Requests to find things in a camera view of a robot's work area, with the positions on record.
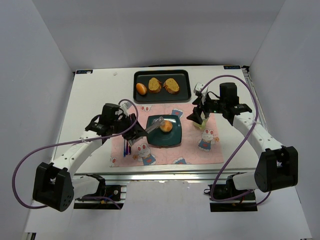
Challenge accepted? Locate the round bun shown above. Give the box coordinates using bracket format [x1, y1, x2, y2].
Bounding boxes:
[160, 120, 173, 133]
[135, 83, 148, 96]

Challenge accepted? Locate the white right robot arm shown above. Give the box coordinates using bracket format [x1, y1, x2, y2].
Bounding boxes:
[187, 82, 298, 196]

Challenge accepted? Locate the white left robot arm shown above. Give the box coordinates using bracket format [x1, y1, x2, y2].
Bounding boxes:
[32, 99, 147, 212]

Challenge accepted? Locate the bread slice right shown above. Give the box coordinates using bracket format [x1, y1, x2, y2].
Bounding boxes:
[163, 78, 180, 95]

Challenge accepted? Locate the bread slice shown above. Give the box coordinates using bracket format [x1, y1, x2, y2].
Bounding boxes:
[148, 77, 162, 94]
[163, 78, 180, 95]

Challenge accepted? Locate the bread slice left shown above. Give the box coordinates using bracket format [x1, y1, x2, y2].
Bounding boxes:
[148, 77, 162, 94]

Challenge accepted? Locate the light green mug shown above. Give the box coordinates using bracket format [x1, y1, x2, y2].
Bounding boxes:
[192, 118, 209, 131]

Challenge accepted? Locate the iridescent spoon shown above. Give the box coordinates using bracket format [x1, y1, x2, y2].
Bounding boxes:
[123, 139, 128, 157]

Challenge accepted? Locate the iridescent knife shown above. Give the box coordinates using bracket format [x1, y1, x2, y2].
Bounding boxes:
[126, 142, 132, 155]

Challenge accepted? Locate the dark teal square plate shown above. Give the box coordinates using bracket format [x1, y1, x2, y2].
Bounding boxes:
[146, 114, 182, 147]

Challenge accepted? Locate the pink bunny placemat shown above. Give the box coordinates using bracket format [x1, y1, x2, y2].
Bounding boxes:
[109, 103, 224, 167]

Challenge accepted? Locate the black baking tray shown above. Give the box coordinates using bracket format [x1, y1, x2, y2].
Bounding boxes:
[133, 69, 192, 104]

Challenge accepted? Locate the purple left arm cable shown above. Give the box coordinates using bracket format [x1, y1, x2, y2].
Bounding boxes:
[11, 99, 137, 210]

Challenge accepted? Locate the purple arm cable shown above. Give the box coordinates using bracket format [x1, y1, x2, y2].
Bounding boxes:
[11, 99, 137, 210]
[199, 74, 273, 207]

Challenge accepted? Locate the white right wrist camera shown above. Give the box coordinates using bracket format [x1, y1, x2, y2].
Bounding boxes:
[193, 82, 208, 98]

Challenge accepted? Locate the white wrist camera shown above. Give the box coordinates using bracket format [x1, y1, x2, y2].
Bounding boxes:
[193, 82, 208, 98]
[120, 101, 132, 114]

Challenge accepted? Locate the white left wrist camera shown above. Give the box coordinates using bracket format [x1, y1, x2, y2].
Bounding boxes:
[120, 101, 132, 114]

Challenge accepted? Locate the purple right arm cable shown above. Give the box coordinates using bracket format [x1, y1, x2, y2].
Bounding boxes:
[199, 74, 273, 207]

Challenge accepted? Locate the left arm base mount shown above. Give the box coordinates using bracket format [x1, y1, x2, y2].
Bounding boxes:
[73, 185, 127, 210]

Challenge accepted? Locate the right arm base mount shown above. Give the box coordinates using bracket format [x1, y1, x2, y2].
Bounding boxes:
[203, 184, 258, 213]

